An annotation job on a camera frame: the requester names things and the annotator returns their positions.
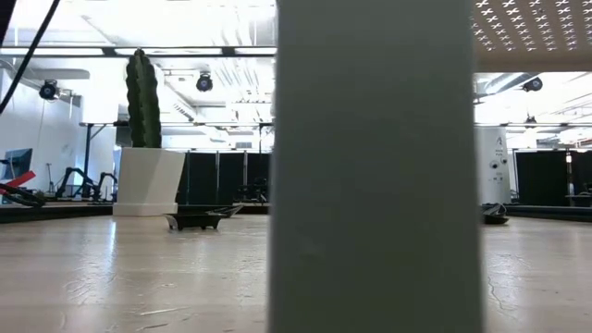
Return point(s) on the small black square plate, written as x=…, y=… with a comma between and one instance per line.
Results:
x=194, y=221

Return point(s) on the background black robot arm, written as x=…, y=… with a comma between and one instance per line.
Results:
x=69, y=182
x=105, y=185

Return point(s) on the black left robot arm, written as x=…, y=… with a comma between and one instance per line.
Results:
x=4, y=14

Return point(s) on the white perforated raised tray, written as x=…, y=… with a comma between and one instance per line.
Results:
x=370, y=185

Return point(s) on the black ceiling spotlight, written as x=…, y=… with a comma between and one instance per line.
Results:
x=204, y=82
x=533, y=84
x=48, y=90
x=530, y=119

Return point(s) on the white faceted plant pot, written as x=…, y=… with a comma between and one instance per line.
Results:
x=148, y=185

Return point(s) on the tall green cactus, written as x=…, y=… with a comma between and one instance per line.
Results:
x=143, y=102

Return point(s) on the white round column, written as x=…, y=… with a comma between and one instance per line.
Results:
x=492, y=152

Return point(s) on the black curved bar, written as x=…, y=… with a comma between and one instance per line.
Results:
x=20, y=196

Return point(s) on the red bar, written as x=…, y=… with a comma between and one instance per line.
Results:
x=18, y=180

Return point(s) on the dark blue monitor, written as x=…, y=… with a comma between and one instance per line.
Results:
x=17, y=163

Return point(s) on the black partition wall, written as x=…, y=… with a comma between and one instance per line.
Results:
x=541, y=178
x=201, y=178

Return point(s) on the dark metal gantry frame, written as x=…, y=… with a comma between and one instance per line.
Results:
x=87, y=157

